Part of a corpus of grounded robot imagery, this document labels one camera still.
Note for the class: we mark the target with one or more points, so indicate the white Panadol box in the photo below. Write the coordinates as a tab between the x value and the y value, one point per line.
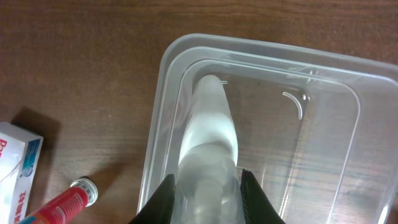
20	151

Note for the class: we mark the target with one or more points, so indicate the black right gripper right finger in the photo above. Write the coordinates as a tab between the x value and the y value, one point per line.
257	208

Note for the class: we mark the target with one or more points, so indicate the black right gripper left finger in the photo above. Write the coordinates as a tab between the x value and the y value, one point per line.
159	208

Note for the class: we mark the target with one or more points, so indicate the frosted white plastic bottle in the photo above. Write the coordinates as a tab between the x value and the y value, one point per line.
207	181

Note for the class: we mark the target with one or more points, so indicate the orange effervescent tablet tube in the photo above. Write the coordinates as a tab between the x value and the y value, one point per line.
82	193

